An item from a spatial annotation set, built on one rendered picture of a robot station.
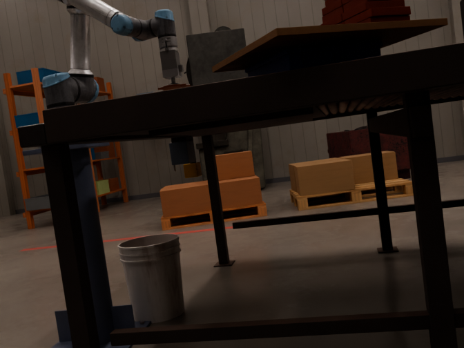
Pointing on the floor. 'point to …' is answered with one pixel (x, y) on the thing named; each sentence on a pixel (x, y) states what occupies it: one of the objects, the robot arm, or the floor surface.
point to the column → (92, 256)
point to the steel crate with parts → (360, 137)
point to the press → (194, 76)
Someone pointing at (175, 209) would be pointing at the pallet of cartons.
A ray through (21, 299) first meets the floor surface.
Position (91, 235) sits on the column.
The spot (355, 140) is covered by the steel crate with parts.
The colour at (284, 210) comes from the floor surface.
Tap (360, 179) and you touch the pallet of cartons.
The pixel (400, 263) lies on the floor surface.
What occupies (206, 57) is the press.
